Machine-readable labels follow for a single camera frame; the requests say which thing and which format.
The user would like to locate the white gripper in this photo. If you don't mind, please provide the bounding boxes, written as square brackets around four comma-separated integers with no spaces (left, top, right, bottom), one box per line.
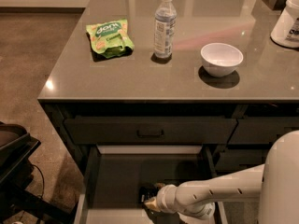
[144,183,178,214]

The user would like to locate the dark blue rxbar wrapper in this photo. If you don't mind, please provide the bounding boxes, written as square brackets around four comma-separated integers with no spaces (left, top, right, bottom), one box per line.
[138,183,161,203]

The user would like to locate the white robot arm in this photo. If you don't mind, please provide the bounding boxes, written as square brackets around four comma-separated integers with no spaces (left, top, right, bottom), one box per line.
[145,131,299,224]

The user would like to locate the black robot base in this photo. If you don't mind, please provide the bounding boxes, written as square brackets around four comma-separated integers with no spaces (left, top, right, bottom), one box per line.
[0,122,72,224]

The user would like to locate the open middle drawer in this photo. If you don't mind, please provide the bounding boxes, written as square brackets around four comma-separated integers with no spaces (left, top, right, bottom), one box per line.
[74,145,228,224]

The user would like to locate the top left drawer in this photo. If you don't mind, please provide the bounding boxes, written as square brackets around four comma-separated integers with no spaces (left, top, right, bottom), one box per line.
[64,117,236,145]

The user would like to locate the middle right drawer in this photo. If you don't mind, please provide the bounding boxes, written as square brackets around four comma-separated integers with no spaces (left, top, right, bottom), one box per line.
[215,149,268,173]

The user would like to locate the top right drawer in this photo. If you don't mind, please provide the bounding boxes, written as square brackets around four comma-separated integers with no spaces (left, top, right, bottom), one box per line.
[229,117,299,145]

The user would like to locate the dark counter cabinet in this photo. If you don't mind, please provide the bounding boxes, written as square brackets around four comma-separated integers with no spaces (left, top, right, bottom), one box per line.
[37,0,299,191]

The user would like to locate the white bowl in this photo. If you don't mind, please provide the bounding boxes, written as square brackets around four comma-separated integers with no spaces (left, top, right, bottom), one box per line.
[200,43,244,77]

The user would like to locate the green snack bag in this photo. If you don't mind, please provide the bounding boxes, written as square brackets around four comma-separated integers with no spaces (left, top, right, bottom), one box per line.
[86,19,135,59]

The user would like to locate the clear plastic water bottle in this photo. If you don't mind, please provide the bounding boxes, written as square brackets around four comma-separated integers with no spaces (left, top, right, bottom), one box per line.
[154,0,177,59]

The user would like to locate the white plastic jar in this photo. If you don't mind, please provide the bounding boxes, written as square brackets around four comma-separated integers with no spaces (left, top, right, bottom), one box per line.
[270,0,299,49]

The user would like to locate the black cable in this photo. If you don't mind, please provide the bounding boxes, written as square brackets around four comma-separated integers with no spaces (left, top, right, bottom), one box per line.
[29,161,46,201]

